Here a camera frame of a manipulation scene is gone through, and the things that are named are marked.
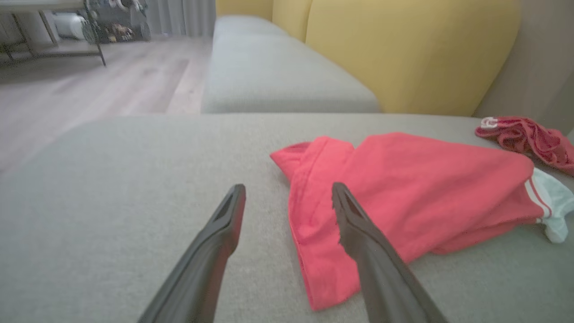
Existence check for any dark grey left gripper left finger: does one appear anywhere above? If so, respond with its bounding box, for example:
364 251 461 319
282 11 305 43
137 183 247 323

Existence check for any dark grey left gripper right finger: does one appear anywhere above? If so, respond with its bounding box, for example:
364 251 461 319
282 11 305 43
331 182 450 323

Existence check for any red basketball jersey white trim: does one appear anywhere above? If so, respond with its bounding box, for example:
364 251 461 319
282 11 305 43
270 132 574 311

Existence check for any red shorts white waistband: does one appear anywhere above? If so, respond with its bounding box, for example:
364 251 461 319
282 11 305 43
475 116 574 175

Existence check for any large grey sofa seat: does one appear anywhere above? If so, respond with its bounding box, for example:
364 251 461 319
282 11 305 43
0 112 574 323

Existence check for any grey sofa seat cushion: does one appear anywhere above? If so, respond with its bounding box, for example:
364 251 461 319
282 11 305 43
201 34 382 113
213 15 290 37

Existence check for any yellow sofa back cushion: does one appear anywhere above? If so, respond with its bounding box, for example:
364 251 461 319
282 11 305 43
272 0 313 43
216 0 274 21
306 0 522 116

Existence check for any grey pleated curtain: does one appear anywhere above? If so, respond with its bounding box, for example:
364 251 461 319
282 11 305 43
146 0 217 38

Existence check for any beige grey sofa backrest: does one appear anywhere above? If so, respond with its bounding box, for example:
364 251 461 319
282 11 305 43
474 0 574 135

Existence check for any white round appliance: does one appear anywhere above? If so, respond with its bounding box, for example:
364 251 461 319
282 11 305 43
54 13 87 40

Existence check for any light table with metal legs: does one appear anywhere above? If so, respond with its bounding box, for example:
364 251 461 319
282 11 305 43
0 0 107 67

